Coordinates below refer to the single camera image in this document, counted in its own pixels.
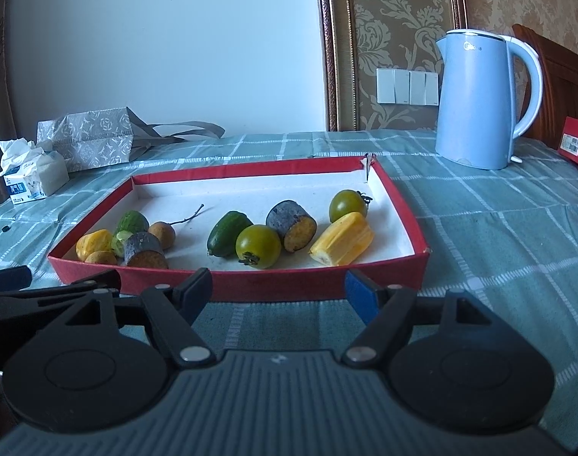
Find dark sugarcane piece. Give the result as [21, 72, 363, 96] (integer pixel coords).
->
[265, 200, 318, 253]
[124, 232, 168, 269]

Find brown longan with stem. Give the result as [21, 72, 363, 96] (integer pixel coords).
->
[147, 204, 204, 250]

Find yellow jackfruit piece right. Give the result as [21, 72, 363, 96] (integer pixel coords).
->
[309, 212, 374, 267]

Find yellow jackfruit piece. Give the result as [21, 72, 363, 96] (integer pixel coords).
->
[309, 212, 374, 267]
[76, 230, 112, 261]

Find small dark green cucumber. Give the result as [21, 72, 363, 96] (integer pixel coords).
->
[206, 211, 253, 258]

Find small brown longan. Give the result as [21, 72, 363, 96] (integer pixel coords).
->
[85, 250, 118, 266]

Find green cucumber half in box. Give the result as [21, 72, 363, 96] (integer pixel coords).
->
[112, 210, 150, 258]

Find yellow jackfruit piece left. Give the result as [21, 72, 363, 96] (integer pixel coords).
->
[76, 230, 112, 261]

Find green tomato front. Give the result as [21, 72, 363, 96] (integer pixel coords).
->
[235, 225, 282, 270]

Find green tomato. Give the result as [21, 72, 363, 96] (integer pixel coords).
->
[328, 190, 372, 223]
[235, 225, 282, 270]

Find green tomato back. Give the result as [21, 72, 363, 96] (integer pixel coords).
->
[328, 190, 372, 223]

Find red shallow cardboard box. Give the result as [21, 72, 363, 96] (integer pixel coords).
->
[49, 154, 430, 302]

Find silver patterned gift bag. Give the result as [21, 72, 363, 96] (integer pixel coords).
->
[36, 107, 225, 172]

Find tissue pack with cat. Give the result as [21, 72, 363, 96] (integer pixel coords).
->
[0, 138, 69, 205]

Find light blue electric kettle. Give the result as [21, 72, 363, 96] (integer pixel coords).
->
[435, 29, 543, 170]

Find brown wooden chair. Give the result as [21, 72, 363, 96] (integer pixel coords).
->
[512, 24, 578, 148]

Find white wall switch panel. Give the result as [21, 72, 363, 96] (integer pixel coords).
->
[375, 68, 439, 107]

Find ornate wooden wall frame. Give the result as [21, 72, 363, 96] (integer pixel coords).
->
[319, 0, 467, 131]

